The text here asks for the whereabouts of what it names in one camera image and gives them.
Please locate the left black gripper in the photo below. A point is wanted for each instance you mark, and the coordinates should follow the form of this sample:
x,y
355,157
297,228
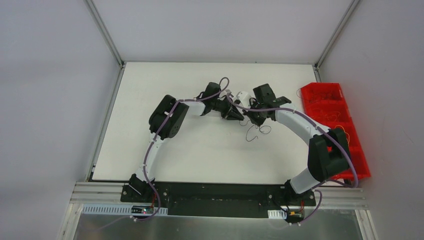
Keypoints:
x,y
226,108

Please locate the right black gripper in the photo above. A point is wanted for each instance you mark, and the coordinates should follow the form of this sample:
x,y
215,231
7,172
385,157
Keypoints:
x,y
255,117

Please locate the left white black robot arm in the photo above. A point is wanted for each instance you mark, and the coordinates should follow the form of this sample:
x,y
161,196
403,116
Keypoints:
x,y
164,124

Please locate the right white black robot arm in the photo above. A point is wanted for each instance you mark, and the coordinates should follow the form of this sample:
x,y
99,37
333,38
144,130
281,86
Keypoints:
x,y
328,149

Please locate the red plastic bin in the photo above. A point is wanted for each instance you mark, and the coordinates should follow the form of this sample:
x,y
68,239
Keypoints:
x,y
325,103

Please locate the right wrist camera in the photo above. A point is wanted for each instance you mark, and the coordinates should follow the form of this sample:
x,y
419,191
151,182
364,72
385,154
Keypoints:
x,y
242,98

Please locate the right white cable duct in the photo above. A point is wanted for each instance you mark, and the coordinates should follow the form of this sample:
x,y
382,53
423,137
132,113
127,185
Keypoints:
x,y
277,214

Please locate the white cable duct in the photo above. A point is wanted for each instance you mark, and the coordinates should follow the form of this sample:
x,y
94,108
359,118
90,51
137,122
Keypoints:
x,y
118,210
277,214

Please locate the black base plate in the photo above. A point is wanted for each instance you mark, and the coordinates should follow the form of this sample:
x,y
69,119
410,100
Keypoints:
x,y
214,199

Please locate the aluminium frame rail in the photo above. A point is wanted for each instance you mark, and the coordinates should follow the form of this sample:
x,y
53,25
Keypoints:
x,y
110,193

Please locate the left white cable duct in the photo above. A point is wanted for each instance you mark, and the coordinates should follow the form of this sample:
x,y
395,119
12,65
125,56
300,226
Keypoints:
x,y
118,210

